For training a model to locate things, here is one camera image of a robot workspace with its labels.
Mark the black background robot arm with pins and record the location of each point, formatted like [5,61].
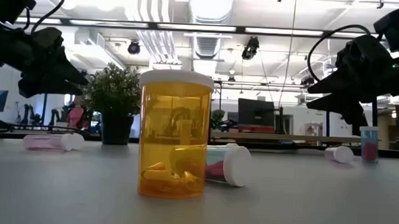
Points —
[54,117]
[25,114]

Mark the overhead light bar frame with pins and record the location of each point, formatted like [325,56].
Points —
[152,26]

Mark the black table edge rail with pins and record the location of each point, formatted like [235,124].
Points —
[285,147]

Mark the black plant pot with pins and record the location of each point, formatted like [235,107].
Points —
[116,130]

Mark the red background box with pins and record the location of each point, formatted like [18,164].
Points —
[256,129]

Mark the small background potted plant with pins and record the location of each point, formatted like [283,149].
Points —
[217,115]

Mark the amber bottle with yellow capsules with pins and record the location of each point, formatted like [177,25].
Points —
[175,124]

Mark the black ceiling mounted camera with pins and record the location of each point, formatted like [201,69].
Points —
[250,50]

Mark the clear bottle with red pills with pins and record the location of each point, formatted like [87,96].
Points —
[237,166]

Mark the black background monitor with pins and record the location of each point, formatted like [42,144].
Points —
[257,111]

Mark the red pill bottle white cap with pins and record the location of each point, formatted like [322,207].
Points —
[368,151]

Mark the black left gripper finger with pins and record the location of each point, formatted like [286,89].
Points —
[66,72]
[48,88]

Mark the green artificial plant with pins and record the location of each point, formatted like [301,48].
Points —
[114,88]

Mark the pink pill bottle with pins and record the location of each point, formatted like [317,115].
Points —
[342,154]
[46,142]

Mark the black ceiling spotlight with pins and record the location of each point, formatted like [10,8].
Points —
[133,48]

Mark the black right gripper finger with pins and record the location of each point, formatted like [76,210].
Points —
[335,86]
[344,106]

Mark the white ceiling air duct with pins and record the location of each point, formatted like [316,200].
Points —
[210,11]

